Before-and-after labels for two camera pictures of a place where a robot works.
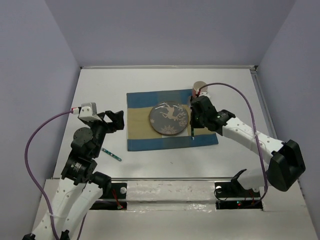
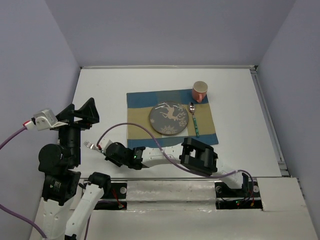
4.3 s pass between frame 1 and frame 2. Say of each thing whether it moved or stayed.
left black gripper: moved
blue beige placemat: stayed
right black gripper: moved
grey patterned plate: stayed
